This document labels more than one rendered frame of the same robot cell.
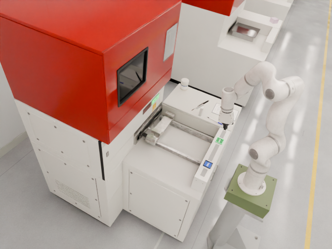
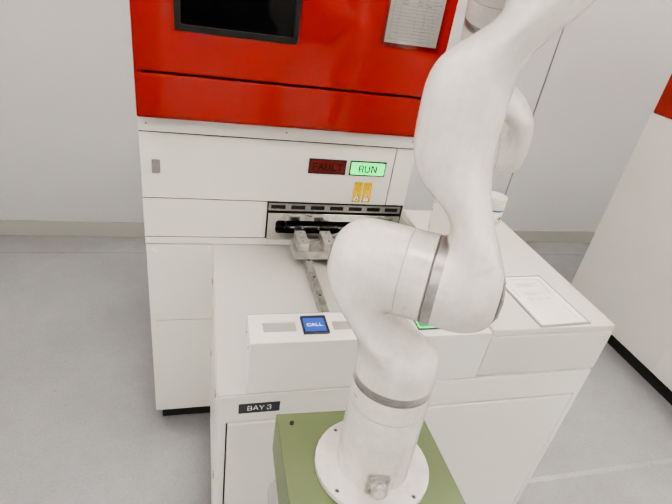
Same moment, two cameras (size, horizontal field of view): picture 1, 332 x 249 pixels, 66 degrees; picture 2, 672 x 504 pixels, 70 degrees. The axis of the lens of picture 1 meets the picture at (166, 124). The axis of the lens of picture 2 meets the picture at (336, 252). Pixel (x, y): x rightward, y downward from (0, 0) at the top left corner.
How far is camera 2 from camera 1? 138 cm
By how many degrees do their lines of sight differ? 42
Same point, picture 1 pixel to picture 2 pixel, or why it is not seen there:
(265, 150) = (358, 238)
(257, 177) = (353, 407)
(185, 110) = not seen: hidden behind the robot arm
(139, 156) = (249, 258)
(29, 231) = (87, 327)
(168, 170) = (258, 308)
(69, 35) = not seen: outside the picture
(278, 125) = (430, 121)
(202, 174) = (269, 327)
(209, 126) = not seen: hidden behind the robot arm
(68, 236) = (107, 374)
